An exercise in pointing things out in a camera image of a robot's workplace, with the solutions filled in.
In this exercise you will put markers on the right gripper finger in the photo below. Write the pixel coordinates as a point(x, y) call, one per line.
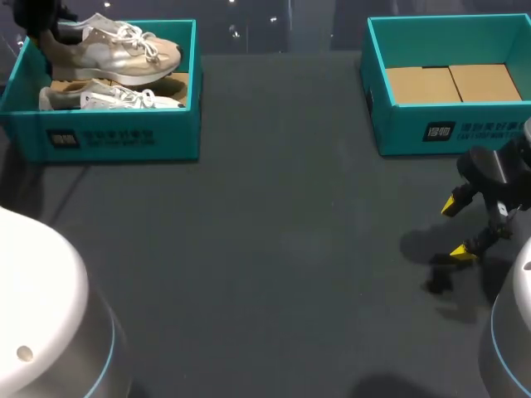
point(477, 244)
point(455, 203)

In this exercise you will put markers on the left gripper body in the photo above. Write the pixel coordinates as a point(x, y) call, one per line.
point(37, 14)

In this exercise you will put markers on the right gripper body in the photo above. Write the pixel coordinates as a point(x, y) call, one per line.
point(508, 186)

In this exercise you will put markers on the beige white sneaker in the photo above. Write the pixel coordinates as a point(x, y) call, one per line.
point(124, 54)
point(103, 97)

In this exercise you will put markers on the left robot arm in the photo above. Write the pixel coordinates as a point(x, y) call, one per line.
point(45, 298)

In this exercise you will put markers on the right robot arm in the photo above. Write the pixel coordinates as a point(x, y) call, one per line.
point(514, 331)

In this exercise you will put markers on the teal box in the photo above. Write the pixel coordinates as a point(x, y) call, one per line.
point(116, 137)
point(398, 128)

